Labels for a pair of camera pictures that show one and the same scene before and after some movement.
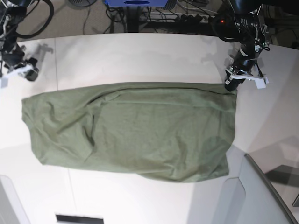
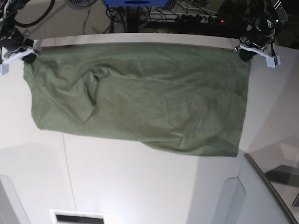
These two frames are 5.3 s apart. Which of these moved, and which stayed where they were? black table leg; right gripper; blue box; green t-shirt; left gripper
Moved: green t-shirt; left gripper; right gripper
Stayed: black table leg; blue box
